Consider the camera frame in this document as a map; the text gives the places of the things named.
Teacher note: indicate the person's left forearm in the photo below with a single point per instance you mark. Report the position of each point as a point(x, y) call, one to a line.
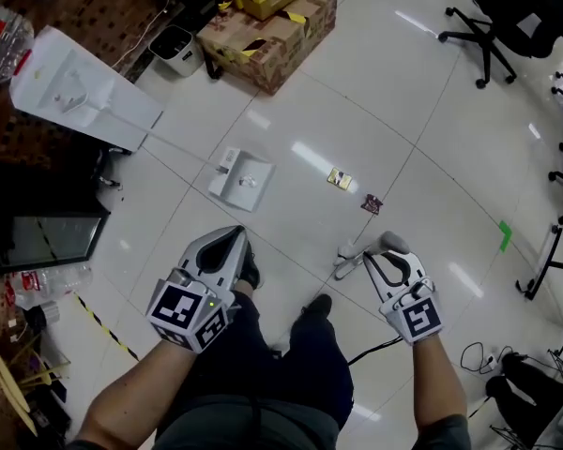
point(136, 392)

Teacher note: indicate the dark wrapper scrap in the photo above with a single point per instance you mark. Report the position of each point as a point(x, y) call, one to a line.
point(371, 204)

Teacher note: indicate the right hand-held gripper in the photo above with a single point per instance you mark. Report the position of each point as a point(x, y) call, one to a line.
point(420, 319)

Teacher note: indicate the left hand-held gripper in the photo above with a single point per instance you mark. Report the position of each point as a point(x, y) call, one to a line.
point(183, 310)

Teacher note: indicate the large cardboard box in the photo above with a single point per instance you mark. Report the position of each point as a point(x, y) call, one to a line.
point(272, 49)

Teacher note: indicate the yellow black floor tape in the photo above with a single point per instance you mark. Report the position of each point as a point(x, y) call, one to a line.
point(105, 328)

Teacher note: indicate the person's gray shirt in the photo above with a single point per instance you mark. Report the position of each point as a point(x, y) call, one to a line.
point(216, 420)

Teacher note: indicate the person's right forearm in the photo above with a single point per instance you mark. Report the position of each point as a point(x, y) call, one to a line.
point(438, 382)

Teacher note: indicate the person's shoe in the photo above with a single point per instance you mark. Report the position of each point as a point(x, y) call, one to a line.
point(319, 304)
point(249, 270)

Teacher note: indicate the yellow wrapper scrap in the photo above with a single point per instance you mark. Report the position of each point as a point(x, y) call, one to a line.
point(339, 178)

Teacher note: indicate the person's left shoe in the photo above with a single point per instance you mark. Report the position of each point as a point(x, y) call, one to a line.
point(249, 270)

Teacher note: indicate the person's dark trousers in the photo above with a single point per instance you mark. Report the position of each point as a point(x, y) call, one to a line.
point(305, 359)

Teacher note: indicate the small clear plastic bottle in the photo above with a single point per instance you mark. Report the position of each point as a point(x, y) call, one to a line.
point(56, 284)

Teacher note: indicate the white broom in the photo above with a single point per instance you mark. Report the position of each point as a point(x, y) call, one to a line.
point(349, 251)

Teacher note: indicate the black whiteboard stand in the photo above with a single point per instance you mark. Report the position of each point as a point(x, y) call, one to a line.
point(537, 281)

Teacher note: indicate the green floor tape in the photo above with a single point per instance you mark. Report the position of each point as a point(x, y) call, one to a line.
point(505, 235)

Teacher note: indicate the white trash bin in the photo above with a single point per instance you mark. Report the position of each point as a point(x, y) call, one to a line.
point(176, 52)

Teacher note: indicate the large clear water bottle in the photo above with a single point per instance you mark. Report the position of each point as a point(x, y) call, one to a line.
point(0, 40)

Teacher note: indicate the white power strip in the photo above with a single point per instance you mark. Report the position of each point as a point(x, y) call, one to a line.
point(490, 359)

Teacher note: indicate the beige folding rack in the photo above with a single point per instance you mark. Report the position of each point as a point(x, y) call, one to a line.
point(14, 392)

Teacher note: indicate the black framed screen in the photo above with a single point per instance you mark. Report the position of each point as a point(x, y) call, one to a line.
point(51, 237)

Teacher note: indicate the person's right shoe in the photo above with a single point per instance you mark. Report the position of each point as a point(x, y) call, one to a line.
point(319, 304)

